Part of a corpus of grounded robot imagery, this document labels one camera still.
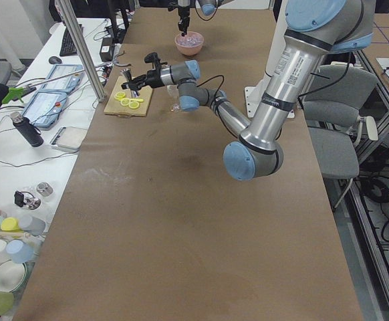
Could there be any blue teach pendant far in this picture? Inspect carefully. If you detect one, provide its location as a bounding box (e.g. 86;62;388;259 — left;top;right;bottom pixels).
40;64;83;94

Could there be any aluminium frame post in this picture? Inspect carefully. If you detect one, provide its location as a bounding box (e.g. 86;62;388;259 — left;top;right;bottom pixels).
55;0;106;102

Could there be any lemon slice at board edge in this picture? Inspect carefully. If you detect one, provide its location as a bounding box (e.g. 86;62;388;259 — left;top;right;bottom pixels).
128;101;140;110

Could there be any black keyboard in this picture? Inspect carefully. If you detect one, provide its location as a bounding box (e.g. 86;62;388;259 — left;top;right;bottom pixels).
59;28;78;57

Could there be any yellow plastic cup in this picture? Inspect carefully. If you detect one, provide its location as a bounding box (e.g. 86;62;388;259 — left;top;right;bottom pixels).
0;217;22;233

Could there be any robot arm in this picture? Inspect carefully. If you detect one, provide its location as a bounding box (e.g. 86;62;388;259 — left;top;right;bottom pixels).
121;1;376;181
168;0;225;37

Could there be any black computer mouse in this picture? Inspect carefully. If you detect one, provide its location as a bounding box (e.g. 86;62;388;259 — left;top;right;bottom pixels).
48;56;62;64

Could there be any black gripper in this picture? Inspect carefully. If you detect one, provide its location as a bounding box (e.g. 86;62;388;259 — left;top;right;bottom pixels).
178;5;190;36
121;70;162;97

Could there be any black power adapter box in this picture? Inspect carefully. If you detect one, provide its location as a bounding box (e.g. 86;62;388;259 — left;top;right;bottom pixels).
100;37;115;62

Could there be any lemon slice near handle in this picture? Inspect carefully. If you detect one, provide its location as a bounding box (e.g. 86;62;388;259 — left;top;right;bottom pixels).
114;92;126;100

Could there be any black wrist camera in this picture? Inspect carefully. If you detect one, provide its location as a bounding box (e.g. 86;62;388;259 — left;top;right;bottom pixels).
144;52;168;71

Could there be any green spray bottle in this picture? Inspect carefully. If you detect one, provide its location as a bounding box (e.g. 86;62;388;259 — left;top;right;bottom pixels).
1;86;37;104

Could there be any white green rimmed bowl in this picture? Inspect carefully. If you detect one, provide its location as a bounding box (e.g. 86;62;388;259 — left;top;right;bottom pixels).
0;261;27;292

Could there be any clear wine glass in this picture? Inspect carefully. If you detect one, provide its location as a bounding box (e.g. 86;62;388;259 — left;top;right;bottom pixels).
166;85;180;112

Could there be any blue teach pendant near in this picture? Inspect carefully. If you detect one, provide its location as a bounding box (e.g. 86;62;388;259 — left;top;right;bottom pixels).
22;90;68;130

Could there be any black water bottle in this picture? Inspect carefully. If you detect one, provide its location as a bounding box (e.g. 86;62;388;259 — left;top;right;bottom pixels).
10;112;43;147

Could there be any bamboo cutting board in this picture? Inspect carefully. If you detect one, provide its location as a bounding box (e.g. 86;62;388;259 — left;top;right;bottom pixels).
104;76;153;117

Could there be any steel cocktail jigger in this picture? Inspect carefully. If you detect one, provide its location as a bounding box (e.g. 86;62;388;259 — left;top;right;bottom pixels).
120;68;132;82

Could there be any pink bowl of ice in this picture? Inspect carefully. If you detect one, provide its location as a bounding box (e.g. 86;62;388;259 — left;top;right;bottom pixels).
174;31;205;56

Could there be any blue teach pendant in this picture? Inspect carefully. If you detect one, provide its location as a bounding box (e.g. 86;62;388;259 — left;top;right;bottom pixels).
22;90;68;130
40;64;83;94

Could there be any middle lemon slice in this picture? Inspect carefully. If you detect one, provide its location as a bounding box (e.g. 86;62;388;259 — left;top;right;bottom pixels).
120;98;131;106

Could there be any grey plastic cup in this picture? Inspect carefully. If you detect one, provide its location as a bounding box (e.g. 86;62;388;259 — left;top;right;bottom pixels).
18;215;46;236

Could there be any white digital scale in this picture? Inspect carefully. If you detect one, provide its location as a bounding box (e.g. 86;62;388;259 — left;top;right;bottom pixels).
50;126;88;152

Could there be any blue plastic cup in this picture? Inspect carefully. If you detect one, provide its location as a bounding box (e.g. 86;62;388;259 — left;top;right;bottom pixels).
5;239;34;263

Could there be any grey office chair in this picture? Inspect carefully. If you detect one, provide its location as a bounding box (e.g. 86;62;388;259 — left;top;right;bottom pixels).
303;64;378;210

